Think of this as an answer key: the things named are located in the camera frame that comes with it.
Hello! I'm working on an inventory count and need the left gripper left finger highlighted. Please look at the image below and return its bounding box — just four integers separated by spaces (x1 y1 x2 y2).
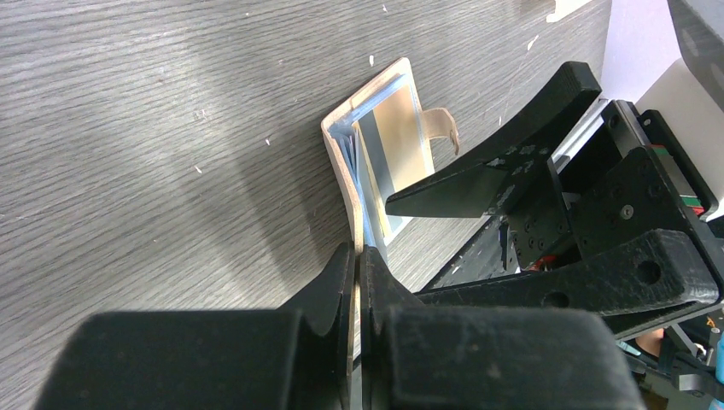
36 243 355 409

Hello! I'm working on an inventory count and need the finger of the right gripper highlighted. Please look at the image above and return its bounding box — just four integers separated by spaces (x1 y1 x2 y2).
385 61 602 218
417 230 720 339

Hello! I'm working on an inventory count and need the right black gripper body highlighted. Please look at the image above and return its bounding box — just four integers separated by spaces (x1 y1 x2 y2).
501 100 723 272

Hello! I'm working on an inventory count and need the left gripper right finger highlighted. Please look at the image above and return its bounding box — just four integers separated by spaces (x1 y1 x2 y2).
359 247 645 409

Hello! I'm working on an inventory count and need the beige credit card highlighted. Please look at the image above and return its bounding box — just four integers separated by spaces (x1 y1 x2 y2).
349 79 432 244

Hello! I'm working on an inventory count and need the beige leather card holder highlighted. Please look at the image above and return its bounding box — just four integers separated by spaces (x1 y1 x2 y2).
320 56 462 358

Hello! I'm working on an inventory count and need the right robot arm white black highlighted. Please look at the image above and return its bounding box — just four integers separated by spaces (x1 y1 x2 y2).
386 1 723 338

